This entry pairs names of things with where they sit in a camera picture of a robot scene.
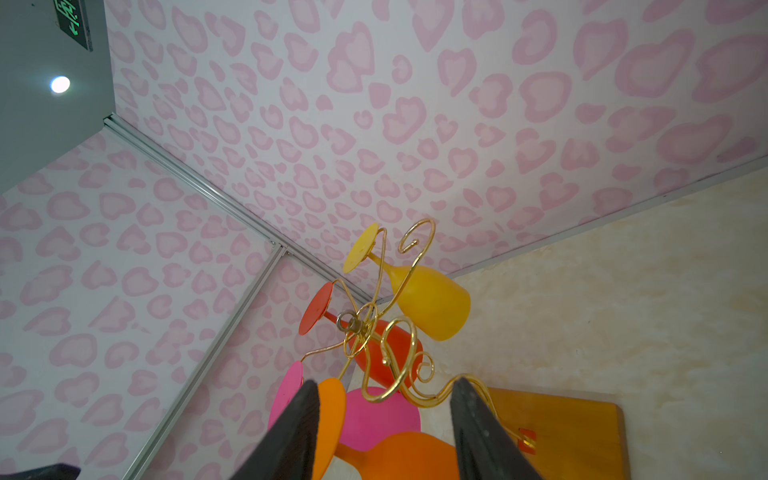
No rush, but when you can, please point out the round ceiling spotlight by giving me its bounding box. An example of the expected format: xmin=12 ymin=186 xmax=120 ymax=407
xmin=49 ymin=75 xmax=71 ymax=95

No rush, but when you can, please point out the green exit sign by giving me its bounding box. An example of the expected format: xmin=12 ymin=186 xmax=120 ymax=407
xmin=53 ymin=0 xmax=93 ymax=52

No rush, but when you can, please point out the aluminium frame post back left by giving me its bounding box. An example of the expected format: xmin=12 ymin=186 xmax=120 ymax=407
xmin=103 ymin=113 xmax=342 ymax=280

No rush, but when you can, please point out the pink wine glass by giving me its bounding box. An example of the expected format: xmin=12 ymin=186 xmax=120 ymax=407
xmin=267 ymin=361 xmax=422 ymax=451

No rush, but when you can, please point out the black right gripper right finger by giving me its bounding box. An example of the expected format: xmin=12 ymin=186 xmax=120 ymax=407
xmin=450 ymin=378 xmax=542 ymax=480

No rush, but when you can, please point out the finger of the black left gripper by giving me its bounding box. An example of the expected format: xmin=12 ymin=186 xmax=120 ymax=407
xmin=0 ymin=463 xmax=81 ymax=480

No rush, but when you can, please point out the red wine glass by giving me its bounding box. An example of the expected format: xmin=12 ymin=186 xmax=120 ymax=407
xmin=298 ymin=281 xmax=424 ymax=391

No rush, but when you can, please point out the wooden rack base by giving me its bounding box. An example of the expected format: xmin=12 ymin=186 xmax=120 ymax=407
xmin=490 ymin=388 xmax=631 ymax=479

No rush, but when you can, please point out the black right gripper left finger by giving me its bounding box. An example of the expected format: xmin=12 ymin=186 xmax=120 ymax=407
xmin=231 ymin=380 xmax=320 ymax=480

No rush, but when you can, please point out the gold wire glass rack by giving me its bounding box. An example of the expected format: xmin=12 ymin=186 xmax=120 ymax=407
xmin=299 ymin=217 xmax=538 ymax=454

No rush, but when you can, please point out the yellow wine glass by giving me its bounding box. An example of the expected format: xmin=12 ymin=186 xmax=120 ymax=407
xmin=343 ymin=218 xmax=471 ymax=341

